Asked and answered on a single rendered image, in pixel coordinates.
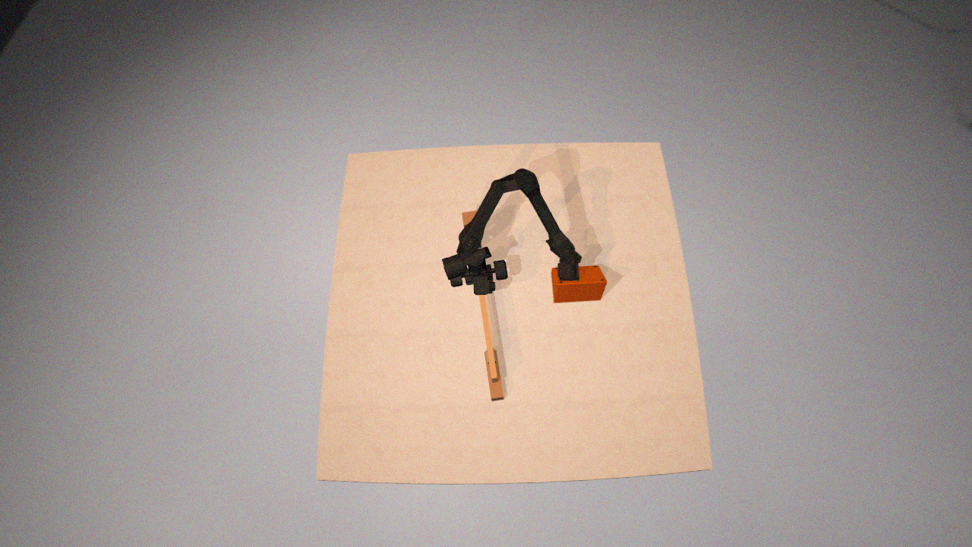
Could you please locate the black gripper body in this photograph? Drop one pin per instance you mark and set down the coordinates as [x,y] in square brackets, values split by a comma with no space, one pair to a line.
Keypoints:
[500,269]

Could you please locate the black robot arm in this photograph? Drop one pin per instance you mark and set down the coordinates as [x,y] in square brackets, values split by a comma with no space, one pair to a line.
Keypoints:
[470,237]

